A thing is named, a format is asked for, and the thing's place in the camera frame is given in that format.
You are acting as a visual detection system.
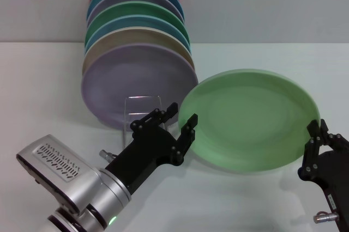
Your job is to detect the gripper silver cable connector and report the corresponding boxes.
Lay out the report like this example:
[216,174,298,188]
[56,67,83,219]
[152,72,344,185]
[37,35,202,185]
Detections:
[99,149,118,162]
[312,210,340,225]

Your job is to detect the silver vented camera box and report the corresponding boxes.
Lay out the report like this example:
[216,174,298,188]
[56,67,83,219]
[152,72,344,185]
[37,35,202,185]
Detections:
[15,133,98,214]

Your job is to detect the right gripper silver cable connector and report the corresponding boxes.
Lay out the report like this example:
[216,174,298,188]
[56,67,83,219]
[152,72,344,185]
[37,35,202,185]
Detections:
[312,210,340,225]

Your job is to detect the tan beige plate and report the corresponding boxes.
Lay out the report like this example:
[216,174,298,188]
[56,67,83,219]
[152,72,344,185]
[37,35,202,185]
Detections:
[82,27,196,76]

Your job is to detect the dark green plate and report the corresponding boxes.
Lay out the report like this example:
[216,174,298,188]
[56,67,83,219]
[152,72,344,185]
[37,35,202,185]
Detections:
[84,1,189,47]

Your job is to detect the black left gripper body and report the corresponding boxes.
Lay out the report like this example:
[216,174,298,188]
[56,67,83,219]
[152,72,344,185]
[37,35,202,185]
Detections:
[105,123,179,194]

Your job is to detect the left gripper silver cable connector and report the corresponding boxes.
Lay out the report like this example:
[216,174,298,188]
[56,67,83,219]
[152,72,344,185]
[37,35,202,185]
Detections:
[99,149,118,162]

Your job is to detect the metal wire plate rack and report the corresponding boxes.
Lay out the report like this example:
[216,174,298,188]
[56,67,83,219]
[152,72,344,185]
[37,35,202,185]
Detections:
[122,95,171,151]

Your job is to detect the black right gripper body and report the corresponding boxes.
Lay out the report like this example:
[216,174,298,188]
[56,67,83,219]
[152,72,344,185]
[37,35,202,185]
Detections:
[313,149,349,232]

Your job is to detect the light green plate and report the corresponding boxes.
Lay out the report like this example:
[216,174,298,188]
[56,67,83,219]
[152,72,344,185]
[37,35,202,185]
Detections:
[177,68,321,174]

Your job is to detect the lavender plate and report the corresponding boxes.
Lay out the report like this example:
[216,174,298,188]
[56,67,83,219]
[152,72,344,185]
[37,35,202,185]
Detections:
[80,42,200,131]

